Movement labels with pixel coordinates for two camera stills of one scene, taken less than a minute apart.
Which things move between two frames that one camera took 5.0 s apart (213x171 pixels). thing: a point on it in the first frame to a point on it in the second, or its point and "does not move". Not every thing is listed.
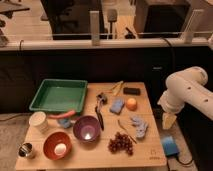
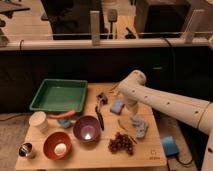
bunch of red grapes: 120,142 does not move
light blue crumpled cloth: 140,126 does not move
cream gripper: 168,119 to 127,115
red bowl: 54,138 does not move
